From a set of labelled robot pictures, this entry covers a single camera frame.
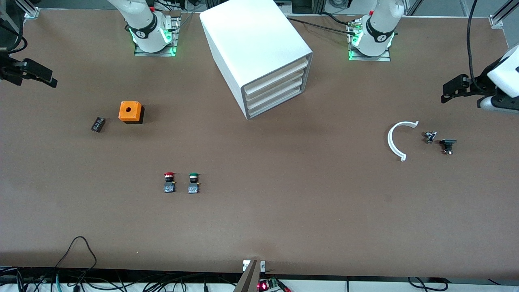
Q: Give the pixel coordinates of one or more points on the small metal fitting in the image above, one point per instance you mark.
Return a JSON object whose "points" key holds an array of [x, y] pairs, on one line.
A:
{"points": [[429, 137]]}

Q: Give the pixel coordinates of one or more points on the circuit board with red light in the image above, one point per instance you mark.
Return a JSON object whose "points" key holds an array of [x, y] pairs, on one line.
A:
{"points": [[263, 286]]}

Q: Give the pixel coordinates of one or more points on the orange box with hole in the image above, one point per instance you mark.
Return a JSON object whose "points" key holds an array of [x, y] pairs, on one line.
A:
{"points": [[136, 111]]}

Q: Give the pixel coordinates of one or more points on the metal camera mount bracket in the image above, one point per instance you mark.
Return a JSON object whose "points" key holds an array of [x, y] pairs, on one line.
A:
{"points": [[251, 278]]}

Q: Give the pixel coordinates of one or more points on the red push button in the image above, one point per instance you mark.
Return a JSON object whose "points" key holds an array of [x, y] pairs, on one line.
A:
{"points": [[169, 186]]}

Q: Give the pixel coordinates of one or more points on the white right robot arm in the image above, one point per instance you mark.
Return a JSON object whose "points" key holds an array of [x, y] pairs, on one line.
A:
{"points": [[142, 24]]}

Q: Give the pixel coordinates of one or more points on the green push button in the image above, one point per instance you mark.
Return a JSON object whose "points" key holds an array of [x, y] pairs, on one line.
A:
{"points": [[193, 187]]}

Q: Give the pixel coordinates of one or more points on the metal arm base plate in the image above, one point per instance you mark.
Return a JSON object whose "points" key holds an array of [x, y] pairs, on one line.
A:
{"points": [[365, 58], [176, 36]]}

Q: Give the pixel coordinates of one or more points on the white semicircular bracket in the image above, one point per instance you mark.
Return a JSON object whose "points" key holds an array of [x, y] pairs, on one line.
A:
{"points": [[389, 140]]}

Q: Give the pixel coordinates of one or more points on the white drawer cabinet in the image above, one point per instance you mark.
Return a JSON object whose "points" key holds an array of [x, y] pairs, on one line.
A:
{"points": [[251, 36]]}

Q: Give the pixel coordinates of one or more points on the small black contact block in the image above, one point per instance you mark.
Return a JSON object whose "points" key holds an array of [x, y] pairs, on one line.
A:
{"points": [[97, 124]]}

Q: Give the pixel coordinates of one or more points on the aluminium frame profile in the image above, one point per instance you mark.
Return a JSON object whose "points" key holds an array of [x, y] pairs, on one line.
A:
{"points": [[496, 20], [30, 10]]}

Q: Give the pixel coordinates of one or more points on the black rectangular switch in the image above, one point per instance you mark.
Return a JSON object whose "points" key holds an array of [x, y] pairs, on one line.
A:
{"points": [[447, 142]]}

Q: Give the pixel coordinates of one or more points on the white plastic drawer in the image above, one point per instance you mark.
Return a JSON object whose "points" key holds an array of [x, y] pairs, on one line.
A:
{"points": [[275, 92], [275, 100], [275, 76], [275, 84]]}

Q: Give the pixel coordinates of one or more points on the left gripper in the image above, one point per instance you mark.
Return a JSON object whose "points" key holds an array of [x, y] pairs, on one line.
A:
{"points": [[479, 82]]}

